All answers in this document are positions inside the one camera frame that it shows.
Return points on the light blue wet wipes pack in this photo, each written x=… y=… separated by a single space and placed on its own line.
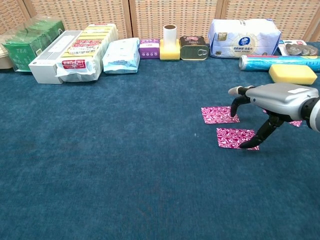
x=121 y=55

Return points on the white paper roll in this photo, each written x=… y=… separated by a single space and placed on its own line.
x=170 y=35

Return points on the small purple box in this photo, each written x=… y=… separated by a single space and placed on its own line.
x=149 y=50

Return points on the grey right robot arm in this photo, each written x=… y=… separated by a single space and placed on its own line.
x=315 y=112

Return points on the clear box green tea bags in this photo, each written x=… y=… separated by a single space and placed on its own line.
x=22 y=50

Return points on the woven wicker folding screen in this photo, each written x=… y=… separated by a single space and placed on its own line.
x=175 y=12

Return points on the yellow red snack package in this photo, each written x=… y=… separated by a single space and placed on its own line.
x=85 y=50

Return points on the white blue tissue pack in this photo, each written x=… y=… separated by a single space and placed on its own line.
x=242 y=37

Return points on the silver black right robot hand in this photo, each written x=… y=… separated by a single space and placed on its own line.
x=275 y=100

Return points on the dark gold luncheon meat can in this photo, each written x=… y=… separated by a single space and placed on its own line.
x=192 y=50

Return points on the yellow green scouring sponge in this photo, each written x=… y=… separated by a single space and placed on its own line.
x=292 y=73

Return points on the pink patterned card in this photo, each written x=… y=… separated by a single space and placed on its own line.
x=215 y=115
x=296 y=123
x=230 y=137

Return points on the teal table cloth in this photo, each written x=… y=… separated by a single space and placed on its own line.
x=100 y=150

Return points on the white power strip box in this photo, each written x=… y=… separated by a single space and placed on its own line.
x=45 y=67

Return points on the yellow notched sponge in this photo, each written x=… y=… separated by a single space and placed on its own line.
x=170 y=53

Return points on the beige lidded food container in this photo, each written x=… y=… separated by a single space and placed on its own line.
x=5 y=60

